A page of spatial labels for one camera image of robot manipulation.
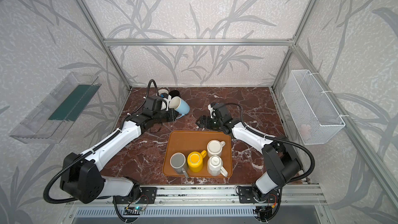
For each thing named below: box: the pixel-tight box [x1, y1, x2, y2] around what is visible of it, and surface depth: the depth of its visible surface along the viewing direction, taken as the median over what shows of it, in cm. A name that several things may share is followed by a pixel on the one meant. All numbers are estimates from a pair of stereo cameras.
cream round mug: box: [206, 139, 226, 158], surface depth 84 cm
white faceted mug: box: [207, 155, 229, 178], surface depth 76 cm
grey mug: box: [169, 152, 189, 178], surface depth 75 cm
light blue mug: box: [168, 96, 191, 119], surface depth 86 cm
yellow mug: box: [187, 149, 207, 173], surface depth 78 cm
